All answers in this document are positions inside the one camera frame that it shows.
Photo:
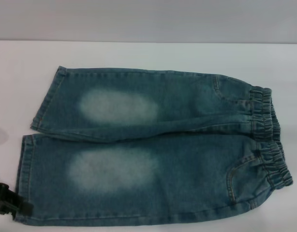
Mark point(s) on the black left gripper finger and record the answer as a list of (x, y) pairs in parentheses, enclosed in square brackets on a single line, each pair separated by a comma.
[(3, 209), (13, 198)]

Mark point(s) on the blue denim shorts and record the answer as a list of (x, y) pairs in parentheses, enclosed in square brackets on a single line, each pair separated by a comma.
[(163, 108)]

